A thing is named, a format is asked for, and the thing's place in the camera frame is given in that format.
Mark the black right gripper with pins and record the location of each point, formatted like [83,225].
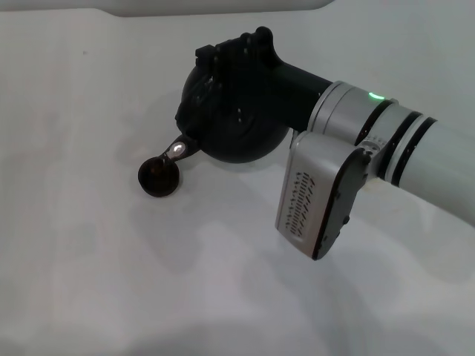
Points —
[282,92]

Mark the black round teapot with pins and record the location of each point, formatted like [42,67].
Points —
[252,144]

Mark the small dark brown teacup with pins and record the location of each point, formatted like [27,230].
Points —
[157,181]

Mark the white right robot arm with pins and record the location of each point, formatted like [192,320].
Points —
[426,159]

